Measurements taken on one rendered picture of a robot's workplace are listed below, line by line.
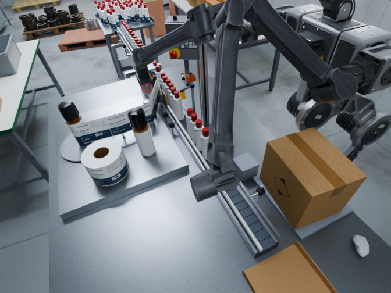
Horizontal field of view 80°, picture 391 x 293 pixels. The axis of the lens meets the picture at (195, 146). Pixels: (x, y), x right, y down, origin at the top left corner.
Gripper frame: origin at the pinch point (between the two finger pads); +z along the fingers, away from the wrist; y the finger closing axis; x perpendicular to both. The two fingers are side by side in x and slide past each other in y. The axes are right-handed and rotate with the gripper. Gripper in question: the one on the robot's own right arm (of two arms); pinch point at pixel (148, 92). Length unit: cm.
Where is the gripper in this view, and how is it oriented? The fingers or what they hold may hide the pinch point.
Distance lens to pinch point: 128.7
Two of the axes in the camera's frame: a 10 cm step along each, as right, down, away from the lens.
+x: 9.1, -3.4, 2.3
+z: 0.7, 6.9, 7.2
